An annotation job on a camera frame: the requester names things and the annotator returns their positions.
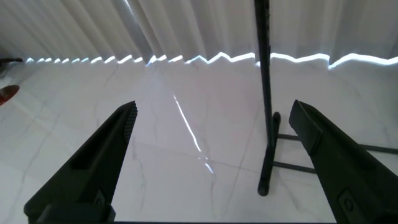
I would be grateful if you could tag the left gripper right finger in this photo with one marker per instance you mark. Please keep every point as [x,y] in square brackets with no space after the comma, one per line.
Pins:
[348,174]

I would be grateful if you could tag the white curtain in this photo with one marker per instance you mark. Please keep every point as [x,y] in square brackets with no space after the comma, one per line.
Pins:
[186,25]

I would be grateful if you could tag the red round stand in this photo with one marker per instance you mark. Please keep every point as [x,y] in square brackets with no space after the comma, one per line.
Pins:
[7,93]

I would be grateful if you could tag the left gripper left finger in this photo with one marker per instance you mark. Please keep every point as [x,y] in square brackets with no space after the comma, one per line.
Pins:
[84,177]

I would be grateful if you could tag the black clothes rack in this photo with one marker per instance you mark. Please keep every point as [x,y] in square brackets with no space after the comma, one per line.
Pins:
[263,77]

